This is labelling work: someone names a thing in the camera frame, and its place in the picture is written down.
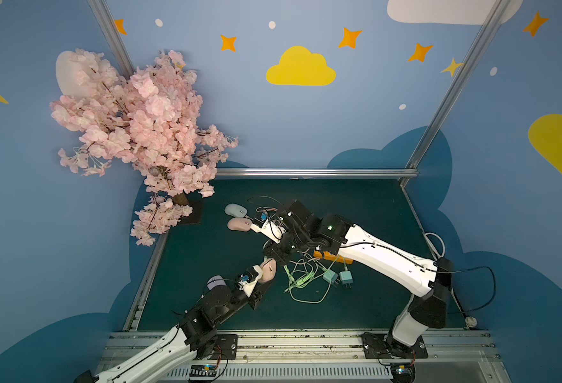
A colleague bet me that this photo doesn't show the teal charger with green cable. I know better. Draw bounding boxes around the teal charger with green cable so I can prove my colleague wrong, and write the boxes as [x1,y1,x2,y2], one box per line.
[322,269,338,285]

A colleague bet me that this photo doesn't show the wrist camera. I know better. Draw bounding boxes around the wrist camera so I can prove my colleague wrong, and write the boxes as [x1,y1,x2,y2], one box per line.
[237,265,262,298]
[251,214,286,244]

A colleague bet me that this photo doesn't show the orange power strip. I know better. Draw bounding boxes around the orange power strip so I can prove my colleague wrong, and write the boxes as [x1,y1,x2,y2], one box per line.
[313,251,354,265]

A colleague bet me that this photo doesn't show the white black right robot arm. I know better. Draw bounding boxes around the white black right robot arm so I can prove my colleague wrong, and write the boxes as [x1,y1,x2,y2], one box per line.
[257,200,453,348]

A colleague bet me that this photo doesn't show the lilac wireless mouse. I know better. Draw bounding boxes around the lilac wireless mouse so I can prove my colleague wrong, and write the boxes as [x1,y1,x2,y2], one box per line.
[207,275,227,290]

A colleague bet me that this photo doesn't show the pink wireless mouse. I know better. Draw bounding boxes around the pink wireless mouse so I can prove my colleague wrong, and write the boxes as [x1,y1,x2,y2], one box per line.
[227,217,252,232]
[260,258,277,283]

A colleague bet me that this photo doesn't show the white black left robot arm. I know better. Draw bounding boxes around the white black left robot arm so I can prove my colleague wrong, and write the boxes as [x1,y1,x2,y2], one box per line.
[75,275,274,383]

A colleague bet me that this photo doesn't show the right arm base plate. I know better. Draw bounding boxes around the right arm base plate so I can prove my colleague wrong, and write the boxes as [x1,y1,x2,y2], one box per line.
[360,332,429,360]

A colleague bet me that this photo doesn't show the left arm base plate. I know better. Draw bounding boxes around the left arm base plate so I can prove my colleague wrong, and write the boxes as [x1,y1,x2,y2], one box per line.
[190,334,239,360]

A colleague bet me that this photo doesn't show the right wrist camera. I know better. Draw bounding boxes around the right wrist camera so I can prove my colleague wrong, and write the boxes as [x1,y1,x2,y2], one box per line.
[251,214,286,244]

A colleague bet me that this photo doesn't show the pale green wireless mouse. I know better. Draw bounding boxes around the pale green wireless mouse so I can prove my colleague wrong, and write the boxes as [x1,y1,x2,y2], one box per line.
[224,204,247,218]

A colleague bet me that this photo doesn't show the pink cherry blossom tree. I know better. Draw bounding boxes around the pink cherry blossom tree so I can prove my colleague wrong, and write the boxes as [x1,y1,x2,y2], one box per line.
[50,49,238,247]

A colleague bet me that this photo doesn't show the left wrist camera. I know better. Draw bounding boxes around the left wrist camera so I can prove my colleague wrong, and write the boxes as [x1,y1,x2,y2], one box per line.
[237,265,262,298]

